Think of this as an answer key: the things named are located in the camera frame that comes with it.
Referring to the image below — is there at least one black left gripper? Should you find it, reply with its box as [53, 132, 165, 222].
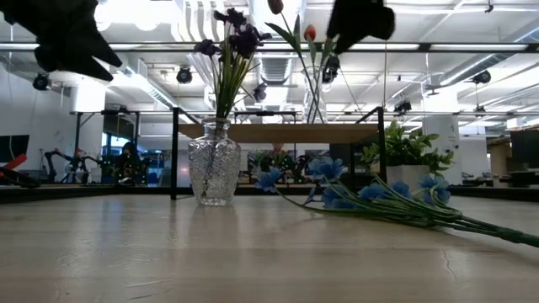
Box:
[0, 0, 123, 82]

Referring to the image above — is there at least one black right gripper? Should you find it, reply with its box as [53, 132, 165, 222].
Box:
[327, 0, 396, 55]

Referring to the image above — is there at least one orange tulip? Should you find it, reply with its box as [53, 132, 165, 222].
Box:
[303, 24, 325, 124]

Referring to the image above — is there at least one smooth clear glass vase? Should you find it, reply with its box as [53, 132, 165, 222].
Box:
[302, 69, 328, 125]

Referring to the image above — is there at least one purple flower bunch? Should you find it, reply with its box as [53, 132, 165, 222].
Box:
[193, 7, 273, 199]

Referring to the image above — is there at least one blue flower bunch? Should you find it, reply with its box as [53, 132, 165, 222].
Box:
[255, 156, 539, 249]

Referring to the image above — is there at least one textured cut-glass vase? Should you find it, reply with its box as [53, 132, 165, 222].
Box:
[187, 117, 242, 207]

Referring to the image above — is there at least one black background monitor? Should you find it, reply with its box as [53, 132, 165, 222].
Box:
[0, 134, 30, 163]
[510, 130, 539, 169]

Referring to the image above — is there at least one person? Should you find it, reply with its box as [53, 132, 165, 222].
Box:
[114, 141, 147, 186]

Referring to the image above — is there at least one green plant white pot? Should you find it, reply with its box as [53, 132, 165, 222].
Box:
[361, 120, 456, 199]

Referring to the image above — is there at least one red and black clamp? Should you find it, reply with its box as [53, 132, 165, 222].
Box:
[0, 153, 41, 189]

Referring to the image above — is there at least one thin hanging wire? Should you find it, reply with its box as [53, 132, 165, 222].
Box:
[382, 40, 388, 106]

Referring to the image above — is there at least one silver ventilation duct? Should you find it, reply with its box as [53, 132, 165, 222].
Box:
[248, 0, 307, 85]

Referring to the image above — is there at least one wooden shelf black frame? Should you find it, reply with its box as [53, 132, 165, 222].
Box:
[170, 106, 387, 202]

